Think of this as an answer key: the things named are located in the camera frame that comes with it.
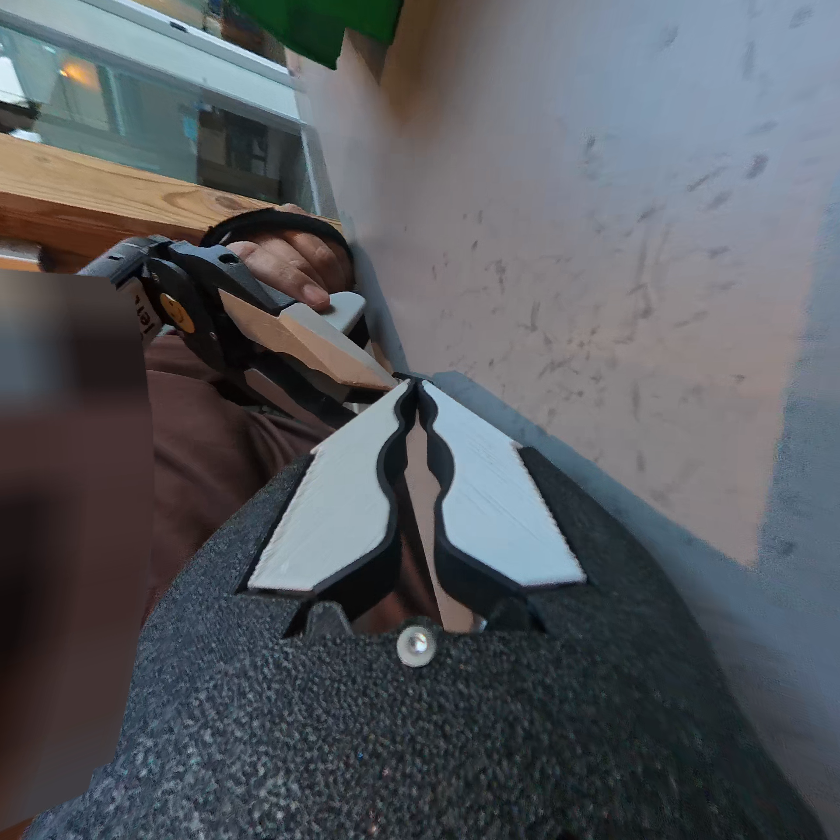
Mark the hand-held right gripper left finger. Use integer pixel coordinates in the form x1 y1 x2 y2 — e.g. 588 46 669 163
248 381 419 596

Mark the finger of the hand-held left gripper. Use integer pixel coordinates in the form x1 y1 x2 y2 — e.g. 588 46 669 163
218 289 401 392
246 366 360 412

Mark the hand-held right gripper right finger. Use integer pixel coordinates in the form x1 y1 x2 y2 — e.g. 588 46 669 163
423 381 587 593

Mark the green plastic bin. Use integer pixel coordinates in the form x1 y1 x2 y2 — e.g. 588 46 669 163
233 0 404 70

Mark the grey desk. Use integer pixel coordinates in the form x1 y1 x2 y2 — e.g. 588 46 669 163
289 0 840 840

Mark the person's left hand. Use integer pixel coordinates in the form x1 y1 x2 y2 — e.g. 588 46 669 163
226 230 355 312

